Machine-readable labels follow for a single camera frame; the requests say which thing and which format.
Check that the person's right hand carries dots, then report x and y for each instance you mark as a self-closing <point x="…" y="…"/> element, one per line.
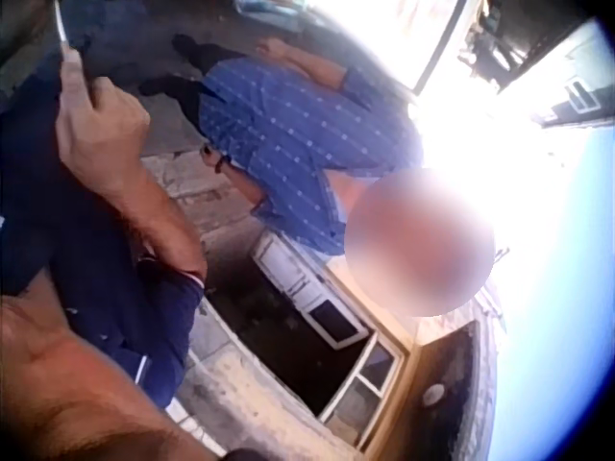
<point x="101" y="134"/>

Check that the person's right fingers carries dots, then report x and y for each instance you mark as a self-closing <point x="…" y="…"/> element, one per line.
<point x="77" y="79"/>

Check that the thin white rod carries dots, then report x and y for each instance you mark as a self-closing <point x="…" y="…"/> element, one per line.
<point x="59" y="24"/>

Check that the person's legs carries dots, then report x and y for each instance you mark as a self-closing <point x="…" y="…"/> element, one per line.
<point x="115" y="26"/>

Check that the white appliance with dark window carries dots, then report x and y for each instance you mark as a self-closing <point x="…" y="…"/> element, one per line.
<point x="307" y="293"/>

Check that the white framed window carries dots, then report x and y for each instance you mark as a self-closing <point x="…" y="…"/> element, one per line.
<point x="365" y="379"/>

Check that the building with white window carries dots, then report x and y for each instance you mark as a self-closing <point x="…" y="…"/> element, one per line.
<point x="552" y="57"/>

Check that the small round white fixture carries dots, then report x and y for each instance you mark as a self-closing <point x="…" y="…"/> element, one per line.
<point x="435" y="394"/>

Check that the tan wooden frame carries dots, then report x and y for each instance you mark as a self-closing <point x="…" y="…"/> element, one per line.
<point x="399" y="384"/>

